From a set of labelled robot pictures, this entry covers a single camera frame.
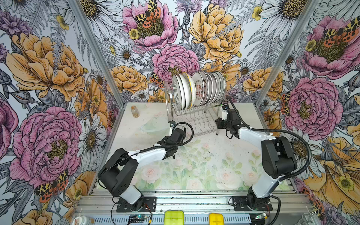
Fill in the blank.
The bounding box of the silver metal dish rack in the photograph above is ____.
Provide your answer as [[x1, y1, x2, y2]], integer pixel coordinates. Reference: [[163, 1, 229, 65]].
[[164, 82, 222, 137]]

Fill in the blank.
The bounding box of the white plate black striped rim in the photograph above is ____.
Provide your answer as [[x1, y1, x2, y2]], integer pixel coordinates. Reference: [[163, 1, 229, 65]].
[[172, 75, 185, 111]]

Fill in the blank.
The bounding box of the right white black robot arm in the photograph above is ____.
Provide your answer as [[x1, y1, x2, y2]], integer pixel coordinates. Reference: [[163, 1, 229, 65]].
[[215, 106, 297, 210]]

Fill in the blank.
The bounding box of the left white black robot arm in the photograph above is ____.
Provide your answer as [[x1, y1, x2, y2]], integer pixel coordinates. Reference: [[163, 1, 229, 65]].
[[97, 126, 188, 211]]

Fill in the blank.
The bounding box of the white plate yellow rim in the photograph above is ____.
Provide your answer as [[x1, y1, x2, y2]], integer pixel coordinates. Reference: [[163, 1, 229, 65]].
[[181, 72, 196, 109]]

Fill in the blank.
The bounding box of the white plate red floral pattern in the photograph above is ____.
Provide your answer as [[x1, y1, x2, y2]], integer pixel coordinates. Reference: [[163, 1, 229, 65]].
[[192, 71, 205, 107]]

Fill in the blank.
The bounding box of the green plastic box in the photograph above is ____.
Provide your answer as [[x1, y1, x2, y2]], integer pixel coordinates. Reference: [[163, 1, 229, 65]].
[[164, 211, 185, 225]]

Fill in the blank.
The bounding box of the yellow plastic box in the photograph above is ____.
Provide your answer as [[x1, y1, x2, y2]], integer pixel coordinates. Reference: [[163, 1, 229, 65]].
[[209, 213, 225, 225]]

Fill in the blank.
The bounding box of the white round container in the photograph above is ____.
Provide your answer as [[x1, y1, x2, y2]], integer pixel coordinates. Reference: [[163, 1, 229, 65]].
[[72, 216, 95, 225]]

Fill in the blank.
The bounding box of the black corrugated cable hose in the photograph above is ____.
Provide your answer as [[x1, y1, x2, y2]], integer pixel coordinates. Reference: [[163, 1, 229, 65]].
[[224, 95, 312, 182]]

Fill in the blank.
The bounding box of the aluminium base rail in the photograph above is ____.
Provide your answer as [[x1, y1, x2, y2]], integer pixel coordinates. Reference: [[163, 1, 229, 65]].
[[74, 191, 317, 225]]

